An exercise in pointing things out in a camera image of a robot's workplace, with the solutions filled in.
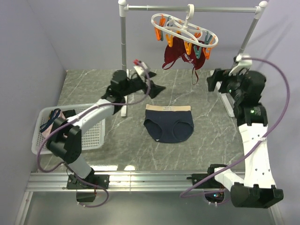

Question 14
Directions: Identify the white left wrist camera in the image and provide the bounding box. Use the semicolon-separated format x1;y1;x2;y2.
134;60;150;76

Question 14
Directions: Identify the teal clothespin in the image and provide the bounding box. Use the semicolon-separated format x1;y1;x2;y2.
193;45;202;59
204;31;214;45

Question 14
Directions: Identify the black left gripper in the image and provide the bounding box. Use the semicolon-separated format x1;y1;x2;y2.
122;71;166;98

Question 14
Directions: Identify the dark red lace bra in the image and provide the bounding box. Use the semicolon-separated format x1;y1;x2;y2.
162;37;206;85

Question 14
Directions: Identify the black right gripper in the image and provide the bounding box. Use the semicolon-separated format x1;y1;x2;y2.
207;67;247;102

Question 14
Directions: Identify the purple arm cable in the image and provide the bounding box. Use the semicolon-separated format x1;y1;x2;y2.
36;65;153;208
180;57;291;205

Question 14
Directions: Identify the navy blue underwear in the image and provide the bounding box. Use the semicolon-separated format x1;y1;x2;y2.
143;104;194;143

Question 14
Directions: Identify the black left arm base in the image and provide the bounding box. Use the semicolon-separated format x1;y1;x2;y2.
66;174;110;205

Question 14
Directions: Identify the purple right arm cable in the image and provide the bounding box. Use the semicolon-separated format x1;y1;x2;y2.
180;57;291;205

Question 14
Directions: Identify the pink underwear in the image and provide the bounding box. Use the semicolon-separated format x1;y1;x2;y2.
39;108;66;138

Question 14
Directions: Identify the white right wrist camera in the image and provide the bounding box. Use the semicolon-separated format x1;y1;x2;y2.
229;53;253;76

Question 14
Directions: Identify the yellow-orange clothespin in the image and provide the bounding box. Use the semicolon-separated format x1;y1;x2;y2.
184;41;193;55

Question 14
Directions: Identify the white perforated plastic basket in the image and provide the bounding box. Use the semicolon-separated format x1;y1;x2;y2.
31;104;105;155

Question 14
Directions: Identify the black lace underwear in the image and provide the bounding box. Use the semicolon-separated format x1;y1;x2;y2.
62;109;76;118

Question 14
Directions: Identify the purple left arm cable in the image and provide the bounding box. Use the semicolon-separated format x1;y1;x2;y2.
36;65;153;208

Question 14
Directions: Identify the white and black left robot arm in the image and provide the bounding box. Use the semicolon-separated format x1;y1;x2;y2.
46;70;166;188

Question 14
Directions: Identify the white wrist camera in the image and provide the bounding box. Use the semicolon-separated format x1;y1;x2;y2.
134;60;150;76
229;53;253;76

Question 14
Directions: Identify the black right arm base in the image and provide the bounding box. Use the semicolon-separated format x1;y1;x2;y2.
187;172;234;203

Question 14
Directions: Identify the aluminium mounting rail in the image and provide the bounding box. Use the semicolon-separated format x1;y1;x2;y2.
14;170;286;225

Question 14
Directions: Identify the orange clothespin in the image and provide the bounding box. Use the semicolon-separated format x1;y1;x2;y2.
154;15;166;41
202;48;212;60
165;34;173;48

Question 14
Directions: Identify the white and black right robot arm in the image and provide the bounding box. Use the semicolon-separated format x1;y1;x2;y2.
206;69;284;209

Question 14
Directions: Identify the silver clothes rack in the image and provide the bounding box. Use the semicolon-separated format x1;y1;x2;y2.
117;0;269;118

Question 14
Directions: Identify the white plastic clip hanger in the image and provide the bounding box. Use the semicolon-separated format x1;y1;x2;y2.
151;4;218;48

